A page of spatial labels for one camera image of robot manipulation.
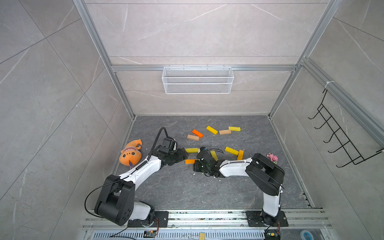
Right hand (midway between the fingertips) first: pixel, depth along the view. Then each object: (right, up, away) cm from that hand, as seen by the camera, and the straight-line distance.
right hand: (194, 165), depth 92 cm
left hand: (-5, +8, -5) cm, 10 cm away
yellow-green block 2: (+31, +23, +18) cm, 43 cm away
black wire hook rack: (+69, +15, -28) cm, 76 cm away
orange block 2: (+3, +20, +15) cm, 25 cm away
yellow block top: (+14, +22, +18) cm, 32 cm away
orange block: (-2, +3, 0) cm, 3 cm away
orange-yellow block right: (+31, +6, +3) cm, 31 cm away
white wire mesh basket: (+3, +57, +8) cm, 57 cm away
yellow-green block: (+13, +6, +4) cm, 15 cm away
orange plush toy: (-37, +8, -5) cm, 38 cm away
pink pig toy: (+51, +4, +2) cm, 52 cm away
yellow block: (-1, +8, +8) cm, 12 cm away
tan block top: (+23, +21, +15) cm, 34 cm away
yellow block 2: (+26, +8, +6) cm, 28 cm away
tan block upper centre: (-1, +17, +13) cm, 22 cm away
